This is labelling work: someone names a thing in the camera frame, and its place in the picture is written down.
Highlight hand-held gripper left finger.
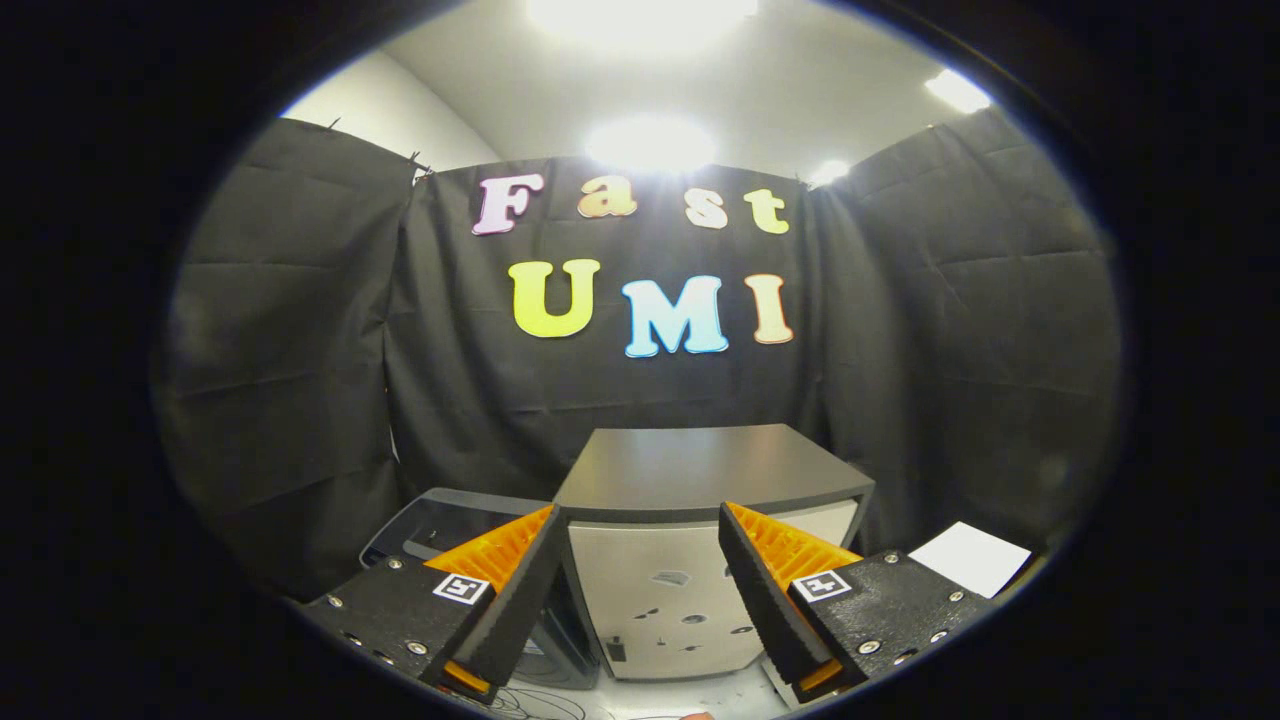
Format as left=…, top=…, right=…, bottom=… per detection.
left=300, top=503, right=567, bottom=704

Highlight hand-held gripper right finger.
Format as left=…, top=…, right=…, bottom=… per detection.
left=718, top=501, right=1001, bottom=701

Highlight grey washing machine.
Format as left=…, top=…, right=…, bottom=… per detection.
left=360, top=487, right=601, bottom=691

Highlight beige cabinet with dark top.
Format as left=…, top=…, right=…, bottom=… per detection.
left=553, top=424, right=876, bottom=681

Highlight white paper sheet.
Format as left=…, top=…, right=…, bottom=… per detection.
left=908, top=521, right=1033, bottom=599

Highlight black backdrop cloth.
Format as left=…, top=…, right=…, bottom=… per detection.
left=150, top=105, right=1123, bottom=601

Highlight round ceiling light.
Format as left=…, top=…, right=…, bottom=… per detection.
left=585, top=115, right=719, bottom=173

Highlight rectangular ceiling light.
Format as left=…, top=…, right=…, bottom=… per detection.
left=925, top=68, right=993, bottom=113

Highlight large ceiling light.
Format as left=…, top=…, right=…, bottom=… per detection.
left=525, top=0, right=761, bottom=51

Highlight thin floor cables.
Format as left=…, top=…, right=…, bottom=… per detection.
left=490, top=685, right=601, bottom=720

